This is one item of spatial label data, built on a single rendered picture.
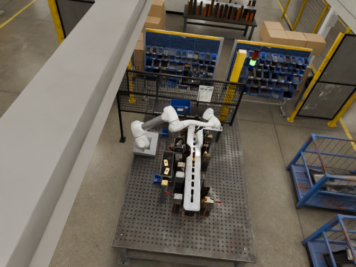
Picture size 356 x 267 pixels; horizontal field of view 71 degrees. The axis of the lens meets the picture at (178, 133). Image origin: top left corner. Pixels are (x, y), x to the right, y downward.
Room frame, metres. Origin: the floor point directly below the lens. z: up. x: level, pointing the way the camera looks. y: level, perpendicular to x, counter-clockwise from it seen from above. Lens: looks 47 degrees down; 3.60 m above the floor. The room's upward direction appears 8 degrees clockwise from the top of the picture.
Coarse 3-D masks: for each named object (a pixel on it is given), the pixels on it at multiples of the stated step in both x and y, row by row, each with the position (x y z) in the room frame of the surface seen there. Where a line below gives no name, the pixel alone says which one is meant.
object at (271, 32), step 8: (264, 24) 5.70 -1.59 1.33; (272, 24) 5.72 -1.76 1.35; (280, 24) 5.77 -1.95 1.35; (264, 32) 5.53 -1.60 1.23; (272, 32) 5.31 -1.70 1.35; (280, 32) 5.36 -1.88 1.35; (288, 32) 5.41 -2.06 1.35; (296, 32) 5.46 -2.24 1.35; (264, 40) 5.35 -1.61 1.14; (272, 40) 5.09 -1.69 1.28; (280, 40) 5.09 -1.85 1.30; (288, 40) 5.12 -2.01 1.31; (296, 40) 5.12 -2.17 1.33; (304, 40) 5.13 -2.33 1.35; (312, 40) 5.18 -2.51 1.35; (320, 40) 5.23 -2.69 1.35; (320, 48) 5.15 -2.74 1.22; (304, 80) 5.16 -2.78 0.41
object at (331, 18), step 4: (332, 8) 6.22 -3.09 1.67; (328, 12) 6.29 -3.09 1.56; (332, 12) 6.15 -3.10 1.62; (328, 16) 6.20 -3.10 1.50; (332, 16) 6.06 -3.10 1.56; (336, 16) 6.09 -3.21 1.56; (324, 20) 6.30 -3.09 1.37; (328, 20) 6.13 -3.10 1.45; (332, 20) 6.06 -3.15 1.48; (336, 20) 6.06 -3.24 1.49; (324, 24) 6.20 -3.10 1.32; (328, 24) 6.05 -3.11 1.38; (332, 24) 6.06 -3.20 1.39; (324, 28) 6.15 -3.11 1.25; (328, 28) 6.15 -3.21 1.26; (320, 32) 6.20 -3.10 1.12; (324, 32) 6.15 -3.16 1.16; (324, 36) 6.15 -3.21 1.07; (312, 56) 6.15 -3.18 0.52; (312, 60) 6.15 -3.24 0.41
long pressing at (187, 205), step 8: (192, 128) 2.53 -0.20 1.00; (192, 136) 2.38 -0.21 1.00; (200, 136) 2.40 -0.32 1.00; (192, 144) 2.23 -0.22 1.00; (200, 144) 2.25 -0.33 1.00; (192, 152) 2.09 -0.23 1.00; (200, 152) 2.11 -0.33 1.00; (200, 160) 1.98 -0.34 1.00; (200, 168) 1.85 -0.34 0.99; (184, 192) 1.48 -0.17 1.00; (184, 200) 1.37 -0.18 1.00; (184, 208) 1.28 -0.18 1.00; (192, 208) 1.29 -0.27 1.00
